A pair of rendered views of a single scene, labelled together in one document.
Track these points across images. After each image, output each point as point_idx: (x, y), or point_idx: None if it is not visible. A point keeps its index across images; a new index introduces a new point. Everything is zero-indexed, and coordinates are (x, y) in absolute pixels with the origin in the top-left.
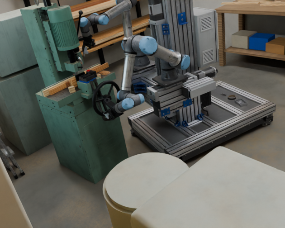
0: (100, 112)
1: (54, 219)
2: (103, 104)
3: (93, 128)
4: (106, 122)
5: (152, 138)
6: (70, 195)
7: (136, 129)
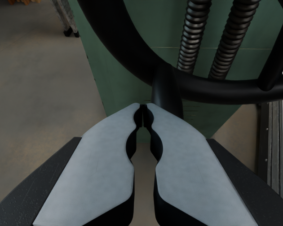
0: (134, 63)
1: (15, 148)
2: (236, 5)
3: None
4: (207, 77)
5: None
6: (72, 127)
7: (271, 109)
